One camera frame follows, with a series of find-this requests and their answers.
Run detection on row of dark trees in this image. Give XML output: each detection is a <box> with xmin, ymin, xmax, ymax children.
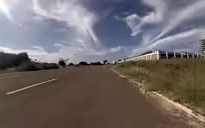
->
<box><xmin>0</xmin><ymin>49</ymin><xmax>33</xmax><ymax>70</ymax></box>

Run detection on long white low building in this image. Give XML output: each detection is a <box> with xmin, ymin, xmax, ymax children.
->
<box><xmin>116</xmin><ymin>49</ymin><xmax>204</xmax><ymax>64</ymax></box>

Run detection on grey asphalt road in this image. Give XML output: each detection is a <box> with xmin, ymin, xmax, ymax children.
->
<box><xmin>0</xmin><ymin>65</ymin><xmax>204</xmax><ymax>128</ymax></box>

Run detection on dry grass verge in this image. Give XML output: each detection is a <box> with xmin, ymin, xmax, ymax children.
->
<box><xmin>111</xmin><ymin>58</ymin><xmax>205</xmax><ymax>120</ymax></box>

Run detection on low dark bushes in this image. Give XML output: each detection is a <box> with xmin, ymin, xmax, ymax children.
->
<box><xmin>15</xmin><ymin>62</ymin><xmax>60</xmax><ymax>72</ymax></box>

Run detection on pale kerb strip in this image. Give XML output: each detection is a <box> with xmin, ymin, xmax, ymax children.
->
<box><xmin>108</xmin><ymin>66</ymin><xmax>205</xmax><ymax>128</ymax></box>

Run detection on distant dark trees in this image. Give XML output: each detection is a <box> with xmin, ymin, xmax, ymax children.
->
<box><xmin>58</xmin><ymin>59</ymin><xmax>109</xmax><ymax>67</ymax></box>

